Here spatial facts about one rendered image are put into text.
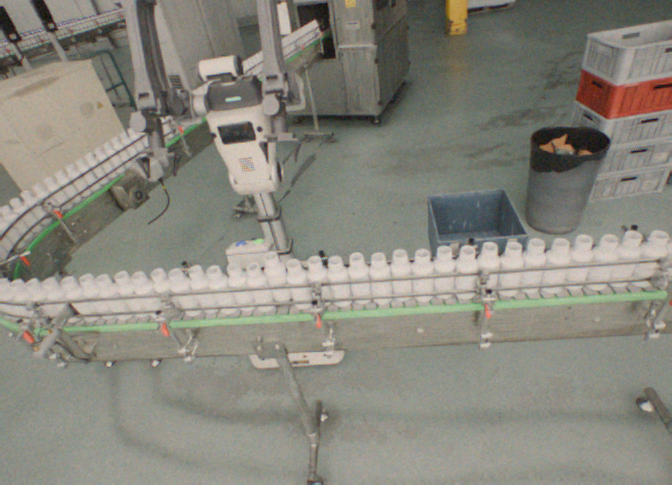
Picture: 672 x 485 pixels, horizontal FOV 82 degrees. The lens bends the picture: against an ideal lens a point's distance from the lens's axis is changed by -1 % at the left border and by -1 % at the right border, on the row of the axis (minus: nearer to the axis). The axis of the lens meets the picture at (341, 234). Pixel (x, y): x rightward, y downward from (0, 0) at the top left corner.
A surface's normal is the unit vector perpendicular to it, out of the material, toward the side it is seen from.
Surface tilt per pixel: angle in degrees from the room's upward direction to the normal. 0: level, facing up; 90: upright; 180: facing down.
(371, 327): 90
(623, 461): 0
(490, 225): 90
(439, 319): 90
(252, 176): 90
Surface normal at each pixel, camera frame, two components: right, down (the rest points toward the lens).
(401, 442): -0.15, -0.78
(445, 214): -0.04, 0.62
